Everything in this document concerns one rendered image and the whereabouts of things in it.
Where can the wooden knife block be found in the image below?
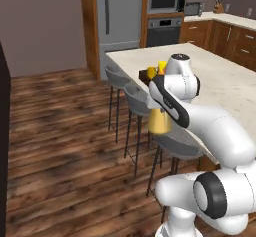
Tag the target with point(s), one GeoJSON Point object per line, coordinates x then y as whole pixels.
{"type": "Point", "coordinates": [218, 7]}

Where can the wooden lower cupboards run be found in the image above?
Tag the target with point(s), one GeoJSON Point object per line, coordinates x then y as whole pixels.
{"type": "Point", "coordinates": [230, 41]}

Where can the yellow mug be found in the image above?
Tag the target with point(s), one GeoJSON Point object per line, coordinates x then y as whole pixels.
{"type": "Point", "coordinates": [151, 72]}

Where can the yellow pitcher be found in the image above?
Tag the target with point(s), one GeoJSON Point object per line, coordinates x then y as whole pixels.
{"type": "Point", "coordinates": [158, 124]}

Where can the dark brown tray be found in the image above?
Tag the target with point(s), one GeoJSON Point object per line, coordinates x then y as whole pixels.
{"type": "Point", "coordinates": [143, 75]}

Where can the black cabinet side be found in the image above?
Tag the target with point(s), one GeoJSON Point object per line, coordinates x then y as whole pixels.
{"type": "Point", "coordinates": [4, 141]}

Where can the grey toaster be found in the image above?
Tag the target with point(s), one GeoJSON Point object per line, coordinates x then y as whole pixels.
{"type": "Point", "coordinates": [193, 9]}

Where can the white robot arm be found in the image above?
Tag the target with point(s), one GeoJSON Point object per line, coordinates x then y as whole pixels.
{"type": "Point", "coordinates": [216, 131]}

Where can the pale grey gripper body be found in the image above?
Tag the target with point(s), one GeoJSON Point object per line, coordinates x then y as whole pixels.
{"type": "Point", "coordinates": [152, 104]}

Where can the grey fridge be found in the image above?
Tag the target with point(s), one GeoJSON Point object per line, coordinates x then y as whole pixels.
{"type": "Point", "coordinates": [120, 17]}

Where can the white wall socket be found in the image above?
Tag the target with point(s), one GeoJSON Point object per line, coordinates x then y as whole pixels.
{"type": "Point", "coordinates": [249, 12]}
{"type": "Point", "coordinates": [227, 7]}

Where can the wooden tall cupboard frame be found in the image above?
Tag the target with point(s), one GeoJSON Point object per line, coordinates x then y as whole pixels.
{"type": "Point", "coordinates": [89, 24]}

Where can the grey built-in oven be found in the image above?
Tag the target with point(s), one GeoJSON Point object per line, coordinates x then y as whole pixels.
{"type": "Point", "coordinates": [164, 31]}

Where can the yellow cup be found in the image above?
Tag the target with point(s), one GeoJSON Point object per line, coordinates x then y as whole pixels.
{"type": "Point", "coordinates": [162, 67]}

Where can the grey bar stool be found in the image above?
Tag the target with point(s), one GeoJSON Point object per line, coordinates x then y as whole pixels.
{"type": "Point", "coordinates": [116, 76]}
{"type": "Point", "coordinates": [138, 101]}
{"type": "Point", "coordinates": [180, 146]}

